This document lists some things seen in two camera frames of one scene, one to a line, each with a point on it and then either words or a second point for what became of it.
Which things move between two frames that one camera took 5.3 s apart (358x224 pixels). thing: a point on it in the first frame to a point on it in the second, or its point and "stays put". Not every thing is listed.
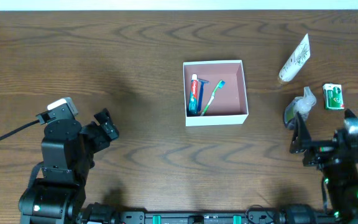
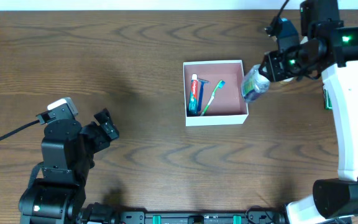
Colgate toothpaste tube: x=193 y=103 stays put
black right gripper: x=322 y=149 to x=272 y=66
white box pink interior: x=229 y=106 stays put
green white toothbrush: x=220 y=84 stays put
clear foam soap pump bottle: x=301 y=104 to x=253 y=83
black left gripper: x=101 y=132 stays put
